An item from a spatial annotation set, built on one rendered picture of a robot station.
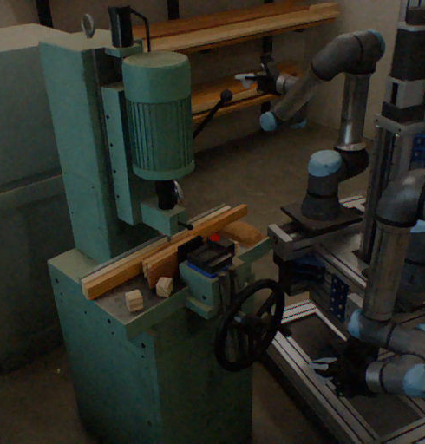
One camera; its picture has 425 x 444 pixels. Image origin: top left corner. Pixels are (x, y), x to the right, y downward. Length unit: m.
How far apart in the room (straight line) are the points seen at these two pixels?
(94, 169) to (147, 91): 0.37
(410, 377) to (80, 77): 1.14
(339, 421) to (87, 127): 1.34
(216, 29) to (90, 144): 2.51
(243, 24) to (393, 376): 3.21
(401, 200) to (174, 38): 2.75
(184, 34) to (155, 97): 2.46
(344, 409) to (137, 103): 1.35
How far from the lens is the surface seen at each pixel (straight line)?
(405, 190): 1.28
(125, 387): 1.89
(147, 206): 1.64
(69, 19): 3.92
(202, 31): 3.95
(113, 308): 1.52
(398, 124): 1.78
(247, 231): 1.76
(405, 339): 1.45
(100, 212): 1.73
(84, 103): 1.60
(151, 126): 1.44
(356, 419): 2.16
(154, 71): 1.39
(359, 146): 2.10
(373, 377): 1.44
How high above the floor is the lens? 1.83
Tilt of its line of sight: 31 degrees down
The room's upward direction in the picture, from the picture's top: 2 degrees counter-clockwise
